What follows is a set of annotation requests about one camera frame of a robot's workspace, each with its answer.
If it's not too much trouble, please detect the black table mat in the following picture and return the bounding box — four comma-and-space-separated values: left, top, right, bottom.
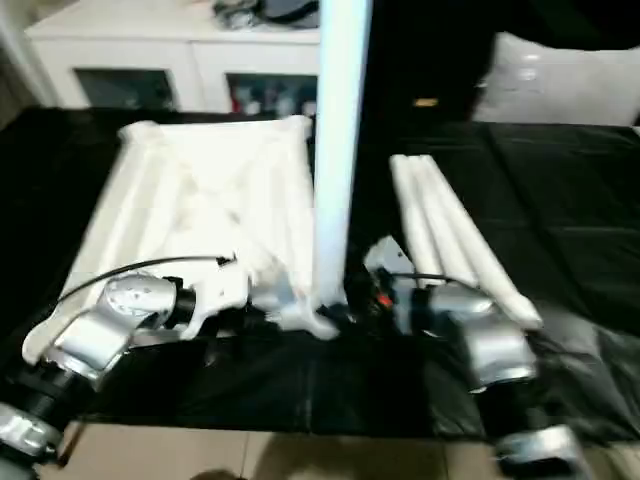
0, 108, 640, 441

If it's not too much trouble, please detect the white glass-door cabinet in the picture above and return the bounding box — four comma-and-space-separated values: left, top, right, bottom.
25, 0, 323, 116

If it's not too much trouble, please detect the white plastic table leg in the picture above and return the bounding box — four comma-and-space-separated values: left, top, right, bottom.
400, 155, 481, 286
415, 155, 543, 329
312, 0, 374, 311
388, 155, 441, 276

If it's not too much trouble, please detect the black cabinet with yellow label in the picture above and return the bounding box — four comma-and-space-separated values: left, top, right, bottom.
370, 0, 501, 123

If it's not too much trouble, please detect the black gear on cabinet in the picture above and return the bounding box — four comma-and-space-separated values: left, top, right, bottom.
215, 0, 321, 29

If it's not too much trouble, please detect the white plastic table top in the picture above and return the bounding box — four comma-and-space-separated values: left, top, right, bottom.
22, 115, 341, 366

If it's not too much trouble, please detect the grey cushion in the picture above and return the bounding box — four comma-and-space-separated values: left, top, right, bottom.
472, 32, 640, 126

